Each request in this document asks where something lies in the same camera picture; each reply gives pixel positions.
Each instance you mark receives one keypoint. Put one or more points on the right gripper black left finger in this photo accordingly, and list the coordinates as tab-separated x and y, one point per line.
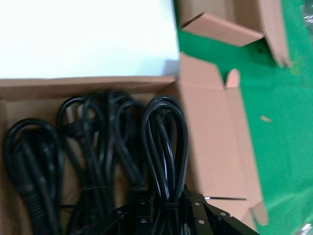
137	213

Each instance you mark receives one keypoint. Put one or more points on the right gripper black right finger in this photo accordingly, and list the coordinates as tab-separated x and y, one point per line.
210	220

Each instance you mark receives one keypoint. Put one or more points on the open cardboard box with hole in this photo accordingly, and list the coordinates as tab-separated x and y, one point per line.
220	29

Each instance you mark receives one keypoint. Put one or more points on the short wooden stick piece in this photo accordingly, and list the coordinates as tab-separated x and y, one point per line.
265	118

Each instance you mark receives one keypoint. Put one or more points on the green table mat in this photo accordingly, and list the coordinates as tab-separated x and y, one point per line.
281	122

